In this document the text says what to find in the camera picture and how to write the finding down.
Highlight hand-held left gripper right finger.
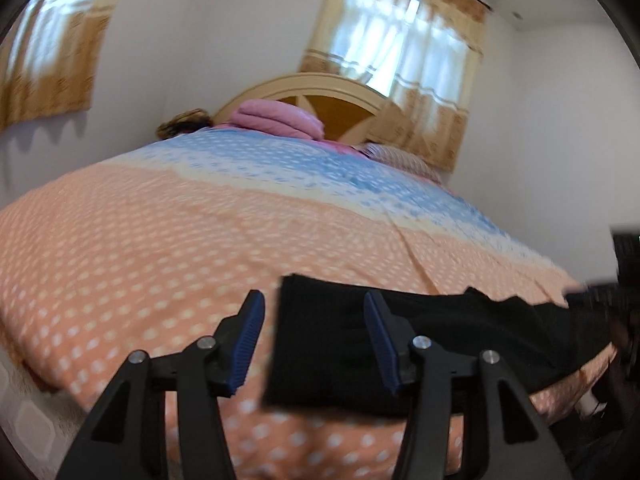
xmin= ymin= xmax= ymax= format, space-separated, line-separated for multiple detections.
xmin=363 ymin=290 xmax=573 ymax=480

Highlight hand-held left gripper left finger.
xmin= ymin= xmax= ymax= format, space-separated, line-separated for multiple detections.
xmin=55 ymin=289 xmax=266 ymax=480

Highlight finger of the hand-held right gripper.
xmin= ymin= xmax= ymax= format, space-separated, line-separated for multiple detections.
xmin=567 ymin=282 xmax=621 ymax=311

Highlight black pants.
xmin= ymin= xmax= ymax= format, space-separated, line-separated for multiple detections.
xmin=262 ymin=273 xmax=618 ymax=418

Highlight polka dot bedspread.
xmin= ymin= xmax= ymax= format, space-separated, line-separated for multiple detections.
xmin=0 ymin=125 xmax=618 ymax=480

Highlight person's dark clothing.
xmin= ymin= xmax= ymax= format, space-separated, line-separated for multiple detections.
xmin=565 ymin=355 xmax=640 ymax=480

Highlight striped pillow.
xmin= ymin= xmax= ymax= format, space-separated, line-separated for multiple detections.
xmin=360 ymin=142 xmax=446 ymax=183

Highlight pink bed sheet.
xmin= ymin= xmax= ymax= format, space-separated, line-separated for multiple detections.
xmin=320 ymin=137 xmax=371 ymax=153

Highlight beige floral curtain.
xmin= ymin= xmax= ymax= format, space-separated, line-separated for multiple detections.
xmin=298 ymin=0 xmax=488 ymax=173
xmin=0 ymin=0 xmax=118 ymax=131

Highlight folded pink blanket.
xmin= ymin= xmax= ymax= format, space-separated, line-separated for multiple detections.
xmin=227 ymin=98 xmax=326 ymax=141

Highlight brown patterned cloth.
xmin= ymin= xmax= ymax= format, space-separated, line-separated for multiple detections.
xmin=156 ymin=108 xmax=213 ymax=140

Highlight cream wooden headboard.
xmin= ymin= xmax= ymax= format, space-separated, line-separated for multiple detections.
xmin=212 ymin=72 xmax=401 ymax=148

